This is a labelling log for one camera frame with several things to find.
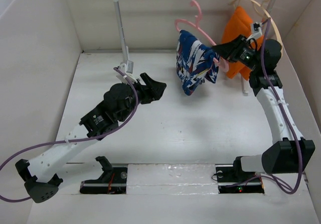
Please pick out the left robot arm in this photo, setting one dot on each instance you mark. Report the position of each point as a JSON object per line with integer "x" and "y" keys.
{"x": 115, "y": 110}

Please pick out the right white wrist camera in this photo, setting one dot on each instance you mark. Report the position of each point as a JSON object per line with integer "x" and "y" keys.
{"x": 256, "y": 31}

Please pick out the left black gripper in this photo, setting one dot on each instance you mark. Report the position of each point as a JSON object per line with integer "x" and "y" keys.
{"x": 152, "y": 91}

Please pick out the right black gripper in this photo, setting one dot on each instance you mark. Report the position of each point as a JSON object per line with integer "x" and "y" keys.
{"x": 230, "y": 50}

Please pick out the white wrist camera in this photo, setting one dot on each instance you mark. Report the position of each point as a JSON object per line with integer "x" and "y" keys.
{"x": 256, "y": 31}
{"x": 126, "y": 71}

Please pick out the pink plastic hanger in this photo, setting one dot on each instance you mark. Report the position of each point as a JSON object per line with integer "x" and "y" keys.
{"x": 196, "y": 25}

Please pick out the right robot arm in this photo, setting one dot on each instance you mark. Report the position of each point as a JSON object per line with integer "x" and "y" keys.
{"x": 290, "y": 151}

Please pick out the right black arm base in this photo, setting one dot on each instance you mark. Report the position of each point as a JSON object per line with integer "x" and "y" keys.
{"x": 231, "y": 182}

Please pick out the blue patterned trousers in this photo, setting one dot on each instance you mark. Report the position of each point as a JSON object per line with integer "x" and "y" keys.
{"x": 196, "y": 62}

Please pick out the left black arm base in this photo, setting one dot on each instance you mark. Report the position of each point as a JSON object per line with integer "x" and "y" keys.
{"x": 113, "y": 179}

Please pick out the beige plastic hanger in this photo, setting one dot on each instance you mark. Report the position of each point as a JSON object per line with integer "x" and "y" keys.
{"x": 263, "y": 10}

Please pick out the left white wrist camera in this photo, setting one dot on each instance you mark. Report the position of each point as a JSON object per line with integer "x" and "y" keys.
{"x": 126, "y": 71}

